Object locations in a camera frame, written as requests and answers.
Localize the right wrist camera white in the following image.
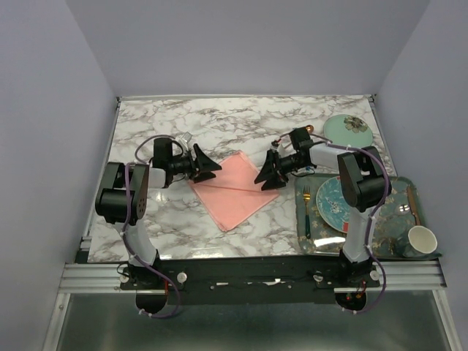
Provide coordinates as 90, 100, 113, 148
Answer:
270, 140, 287, 157

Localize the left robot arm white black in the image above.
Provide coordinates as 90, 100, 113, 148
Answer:
95, 135, 222, 289

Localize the wooden handled knife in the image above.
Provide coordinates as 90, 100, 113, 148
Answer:
407, 186, 421, 226

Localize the red and teal plate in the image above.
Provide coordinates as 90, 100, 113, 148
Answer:
316, 176, 350, 234

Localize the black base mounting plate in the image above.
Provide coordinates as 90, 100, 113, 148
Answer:
121, 255, 380, 306

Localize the pink cloth napkin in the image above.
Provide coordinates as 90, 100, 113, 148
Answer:
189, 151, 279, 232

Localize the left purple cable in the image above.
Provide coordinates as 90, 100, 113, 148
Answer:
122, 135, 182, 319

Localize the green floral serving tray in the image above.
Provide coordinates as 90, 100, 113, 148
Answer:
295, 173, 442, 260

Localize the aluminium frame rail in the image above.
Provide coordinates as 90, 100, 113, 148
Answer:
58, 260, 447, 294

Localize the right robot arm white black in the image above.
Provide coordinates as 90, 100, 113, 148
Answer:
254, 125, 391, 287

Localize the mint green floral plate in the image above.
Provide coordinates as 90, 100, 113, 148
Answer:
323, 114, 373, 148

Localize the gold fork green handle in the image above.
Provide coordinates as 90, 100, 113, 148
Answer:
303, 186, 312, 239

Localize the silver spoon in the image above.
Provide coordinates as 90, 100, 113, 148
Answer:
387, 203, 411, 219

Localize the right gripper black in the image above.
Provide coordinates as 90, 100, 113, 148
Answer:
254, 149, 308, 192

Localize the white paper cup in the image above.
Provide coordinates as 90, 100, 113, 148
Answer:
407, 225, 438, 255

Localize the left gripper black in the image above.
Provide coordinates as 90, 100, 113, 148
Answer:
168, 143, 222, 182

